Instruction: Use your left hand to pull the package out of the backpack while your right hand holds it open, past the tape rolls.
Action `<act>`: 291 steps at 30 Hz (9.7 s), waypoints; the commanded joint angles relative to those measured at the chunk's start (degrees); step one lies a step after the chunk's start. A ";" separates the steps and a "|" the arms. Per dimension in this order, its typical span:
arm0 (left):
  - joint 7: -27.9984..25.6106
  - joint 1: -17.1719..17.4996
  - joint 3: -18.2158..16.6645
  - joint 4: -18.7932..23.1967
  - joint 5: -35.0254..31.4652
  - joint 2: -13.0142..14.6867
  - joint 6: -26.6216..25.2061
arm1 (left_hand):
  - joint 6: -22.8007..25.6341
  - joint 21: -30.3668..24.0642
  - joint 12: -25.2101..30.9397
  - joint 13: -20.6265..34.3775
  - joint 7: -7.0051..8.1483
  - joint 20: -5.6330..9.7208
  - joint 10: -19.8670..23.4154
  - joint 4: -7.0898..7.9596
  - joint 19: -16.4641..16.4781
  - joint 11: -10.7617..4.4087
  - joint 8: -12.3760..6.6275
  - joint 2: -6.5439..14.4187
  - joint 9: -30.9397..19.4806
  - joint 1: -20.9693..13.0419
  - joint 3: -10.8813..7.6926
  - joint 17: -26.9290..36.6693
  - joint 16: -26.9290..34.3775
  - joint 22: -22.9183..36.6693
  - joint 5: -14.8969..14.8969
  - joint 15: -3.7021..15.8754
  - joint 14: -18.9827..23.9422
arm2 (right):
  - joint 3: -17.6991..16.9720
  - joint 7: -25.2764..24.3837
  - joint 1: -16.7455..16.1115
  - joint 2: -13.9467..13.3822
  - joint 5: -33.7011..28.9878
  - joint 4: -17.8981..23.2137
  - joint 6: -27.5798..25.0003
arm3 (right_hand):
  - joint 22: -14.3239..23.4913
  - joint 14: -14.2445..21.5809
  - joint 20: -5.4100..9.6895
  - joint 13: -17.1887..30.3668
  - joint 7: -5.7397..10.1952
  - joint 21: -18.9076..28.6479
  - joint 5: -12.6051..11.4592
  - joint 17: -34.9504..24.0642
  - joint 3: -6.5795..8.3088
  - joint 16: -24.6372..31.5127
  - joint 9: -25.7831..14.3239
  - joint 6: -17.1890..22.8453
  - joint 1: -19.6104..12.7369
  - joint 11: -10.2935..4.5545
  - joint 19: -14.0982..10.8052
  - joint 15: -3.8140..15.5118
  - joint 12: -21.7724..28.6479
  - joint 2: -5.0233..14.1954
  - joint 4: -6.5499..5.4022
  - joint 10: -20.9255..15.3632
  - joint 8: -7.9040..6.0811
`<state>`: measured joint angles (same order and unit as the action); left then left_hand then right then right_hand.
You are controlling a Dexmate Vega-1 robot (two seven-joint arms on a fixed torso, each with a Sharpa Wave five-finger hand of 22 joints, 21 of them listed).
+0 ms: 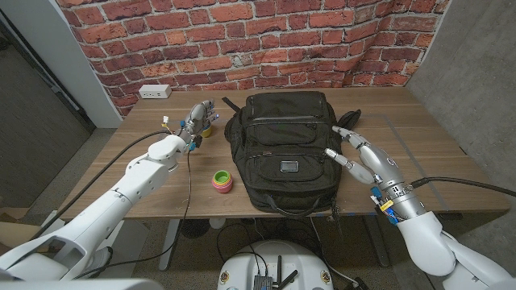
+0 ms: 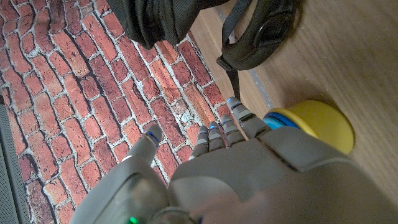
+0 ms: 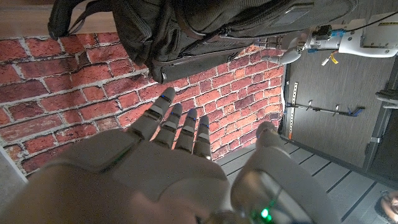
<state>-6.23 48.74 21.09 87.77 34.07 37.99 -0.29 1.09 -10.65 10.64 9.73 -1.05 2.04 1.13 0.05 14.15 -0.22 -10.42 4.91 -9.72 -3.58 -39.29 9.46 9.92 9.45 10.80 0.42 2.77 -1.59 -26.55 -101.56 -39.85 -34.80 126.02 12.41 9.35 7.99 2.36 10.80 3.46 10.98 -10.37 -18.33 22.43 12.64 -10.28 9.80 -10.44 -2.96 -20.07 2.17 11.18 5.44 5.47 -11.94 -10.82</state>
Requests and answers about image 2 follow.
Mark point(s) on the red brick print backdrop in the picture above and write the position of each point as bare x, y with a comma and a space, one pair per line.
77, 93

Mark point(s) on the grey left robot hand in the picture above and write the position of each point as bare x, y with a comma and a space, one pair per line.
248, 180

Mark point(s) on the yellow blue stacked cups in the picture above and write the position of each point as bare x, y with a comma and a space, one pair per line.
317, 121

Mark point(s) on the black backpack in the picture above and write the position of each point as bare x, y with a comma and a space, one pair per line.
155, 18

